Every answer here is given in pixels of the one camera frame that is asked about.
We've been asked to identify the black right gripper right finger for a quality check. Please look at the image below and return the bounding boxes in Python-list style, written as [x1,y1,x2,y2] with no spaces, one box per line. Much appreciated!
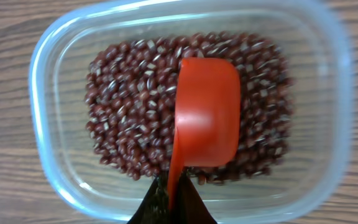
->
[174,173,217,224]

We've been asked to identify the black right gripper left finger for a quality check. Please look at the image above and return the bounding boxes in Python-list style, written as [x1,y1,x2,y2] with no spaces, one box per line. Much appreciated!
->
[127,175,168,224]

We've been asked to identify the red measuring scoop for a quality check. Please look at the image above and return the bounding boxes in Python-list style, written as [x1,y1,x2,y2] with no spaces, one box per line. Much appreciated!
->
[167,57,241,208]

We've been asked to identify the red adzuki beans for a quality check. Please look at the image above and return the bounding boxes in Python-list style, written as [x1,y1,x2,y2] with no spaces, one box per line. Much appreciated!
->
[85,31,294,185]

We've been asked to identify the clear plastic container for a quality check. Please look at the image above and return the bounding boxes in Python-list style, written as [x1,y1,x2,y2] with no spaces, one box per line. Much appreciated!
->
[29,0,354,223]

